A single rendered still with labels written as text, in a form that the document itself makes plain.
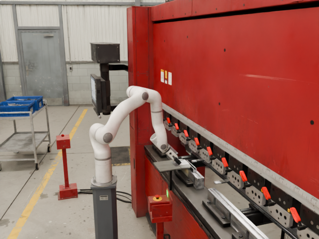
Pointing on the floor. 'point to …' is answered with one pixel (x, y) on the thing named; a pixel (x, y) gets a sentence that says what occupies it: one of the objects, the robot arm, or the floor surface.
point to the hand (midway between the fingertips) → (177, 160)
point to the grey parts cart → (25, 137)
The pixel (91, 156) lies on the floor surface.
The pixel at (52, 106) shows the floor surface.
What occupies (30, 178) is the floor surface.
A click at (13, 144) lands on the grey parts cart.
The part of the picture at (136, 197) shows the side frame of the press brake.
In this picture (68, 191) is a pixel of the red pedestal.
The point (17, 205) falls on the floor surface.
